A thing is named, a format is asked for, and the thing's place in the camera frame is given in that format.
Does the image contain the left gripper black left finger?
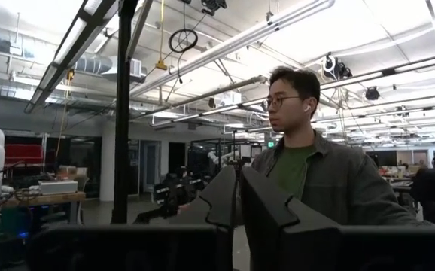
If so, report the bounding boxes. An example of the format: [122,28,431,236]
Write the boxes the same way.
[169,164,238,229]

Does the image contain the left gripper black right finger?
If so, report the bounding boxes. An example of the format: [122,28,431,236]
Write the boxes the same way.
[239,166,342,271]

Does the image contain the seated person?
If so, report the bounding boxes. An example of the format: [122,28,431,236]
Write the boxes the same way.
[412,156,435,224]

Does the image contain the white box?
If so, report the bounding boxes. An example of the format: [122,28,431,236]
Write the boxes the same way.
[38,179,79,196]

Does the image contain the white ceiling pipe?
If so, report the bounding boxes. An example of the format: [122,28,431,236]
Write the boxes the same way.
[129,0,336,99]

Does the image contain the wooden workbench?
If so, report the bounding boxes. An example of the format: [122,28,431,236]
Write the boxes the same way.
[0,190,87,227]

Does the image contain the red cabinet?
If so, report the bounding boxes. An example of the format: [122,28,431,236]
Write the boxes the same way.
[0,142,45,167]

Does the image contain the black vertical rig post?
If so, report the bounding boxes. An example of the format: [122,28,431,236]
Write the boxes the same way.
[111,0,140,225]

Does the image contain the yellow hanging cord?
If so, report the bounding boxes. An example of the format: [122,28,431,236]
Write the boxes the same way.
[154,0,169,72]

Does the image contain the hanging coiled black cable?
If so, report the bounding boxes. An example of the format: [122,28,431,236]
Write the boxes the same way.
[168,28,199,54]

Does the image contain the grey ventilation duct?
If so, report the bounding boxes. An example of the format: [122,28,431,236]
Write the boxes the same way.
[73,55,148,82]

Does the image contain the black overhead camera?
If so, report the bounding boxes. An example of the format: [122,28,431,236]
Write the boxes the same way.
[201,0,228,11]

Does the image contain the black overhead frame beam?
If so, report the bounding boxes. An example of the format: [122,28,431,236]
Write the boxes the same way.
[23,0,119,114]

